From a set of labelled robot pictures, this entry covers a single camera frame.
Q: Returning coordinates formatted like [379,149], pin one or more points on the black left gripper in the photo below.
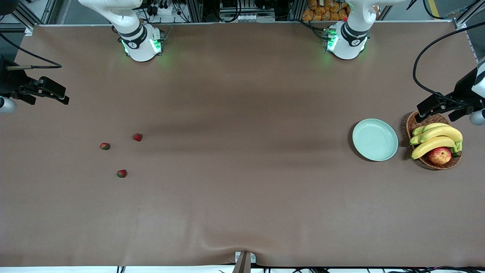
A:
[462,90]

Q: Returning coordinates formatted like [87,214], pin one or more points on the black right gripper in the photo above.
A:
[10,82]

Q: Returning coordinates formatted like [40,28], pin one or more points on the red strawberry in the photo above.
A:
[137,137]
[121,173]
[105,146]

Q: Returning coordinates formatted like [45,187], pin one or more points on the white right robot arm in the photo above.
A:
[142,49]

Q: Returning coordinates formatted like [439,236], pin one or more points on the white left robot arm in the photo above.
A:
[346,45]

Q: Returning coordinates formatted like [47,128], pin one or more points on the pale green round plate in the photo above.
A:
[375,140]

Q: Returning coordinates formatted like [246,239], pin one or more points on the yellow banana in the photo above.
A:
[432,144]
[443,132]
[435,125]

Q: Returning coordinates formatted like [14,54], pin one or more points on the red apple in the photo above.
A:
[439,156]

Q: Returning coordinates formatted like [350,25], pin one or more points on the brown wicker basket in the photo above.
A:
[430,163]

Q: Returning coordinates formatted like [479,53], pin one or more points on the white power strip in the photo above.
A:
[163,10]

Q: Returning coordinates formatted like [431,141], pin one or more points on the bag of orange fruit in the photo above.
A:
[322,11]

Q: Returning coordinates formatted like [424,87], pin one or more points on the brown table mat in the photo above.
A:
[242,113]

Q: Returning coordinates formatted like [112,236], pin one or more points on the white connector block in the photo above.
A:
[246,17]

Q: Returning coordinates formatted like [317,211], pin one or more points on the metal table clamp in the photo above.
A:
[244,263]

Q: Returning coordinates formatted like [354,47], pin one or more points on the aluminium frame strut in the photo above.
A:
[468,13]
[49,11]

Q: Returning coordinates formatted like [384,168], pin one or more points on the aluminium frame post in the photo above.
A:
[195,10]
[295,9]

